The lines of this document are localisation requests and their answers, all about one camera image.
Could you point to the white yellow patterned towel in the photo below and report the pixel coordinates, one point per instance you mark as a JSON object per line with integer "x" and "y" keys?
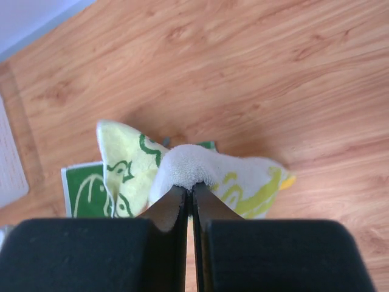
{"x": 248, "y": 186}

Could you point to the green patterned towel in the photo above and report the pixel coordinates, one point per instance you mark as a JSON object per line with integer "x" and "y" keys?
{"x": 88, "y": 191}

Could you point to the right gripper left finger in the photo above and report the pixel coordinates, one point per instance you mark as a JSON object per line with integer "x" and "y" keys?
{"x": 164, "y": 259}

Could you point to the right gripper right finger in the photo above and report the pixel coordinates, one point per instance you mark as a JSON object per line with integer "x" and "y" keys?
{"x": 206, "y": 207}

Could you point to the white perforated plastic basket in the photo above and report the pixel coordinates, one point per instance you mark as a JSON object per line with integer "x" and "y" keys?
{"x": 14, "y": 183}

